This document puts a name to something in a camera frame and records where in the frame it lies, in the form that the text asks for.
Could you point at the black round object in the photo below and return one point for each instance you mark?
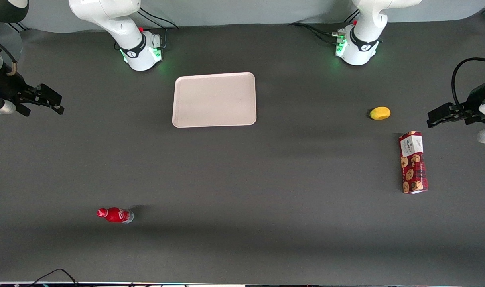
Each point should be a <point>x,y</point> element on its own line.
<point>5,10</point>

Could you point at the red tartan cookie box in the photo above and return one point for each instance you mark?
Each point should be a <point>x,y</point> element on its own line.
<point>413,163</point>

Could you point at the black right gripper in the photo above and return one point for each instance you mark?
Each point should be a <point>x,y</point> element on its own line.
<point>8,89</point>

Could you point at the yellow lemon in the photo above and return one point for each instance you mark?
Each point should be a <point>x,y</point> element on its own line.
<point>380,113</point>

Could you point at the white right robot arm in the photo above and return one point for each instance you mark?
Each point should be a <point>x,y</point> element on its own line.
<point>140,56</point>

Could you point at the red coke bottle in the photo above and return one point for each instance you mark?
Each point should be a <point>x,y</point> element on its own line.
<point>117,215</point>

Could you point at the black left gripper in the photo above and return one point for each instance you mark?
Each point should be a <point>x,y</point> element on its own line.
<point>471,102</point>

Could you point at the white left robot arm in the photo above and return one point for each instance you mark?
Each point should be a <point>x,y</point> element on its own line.
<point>360,52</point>

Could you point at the pale pink plastic tray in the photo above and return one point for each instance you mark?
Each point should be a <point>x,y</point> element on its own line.
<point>214,99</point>

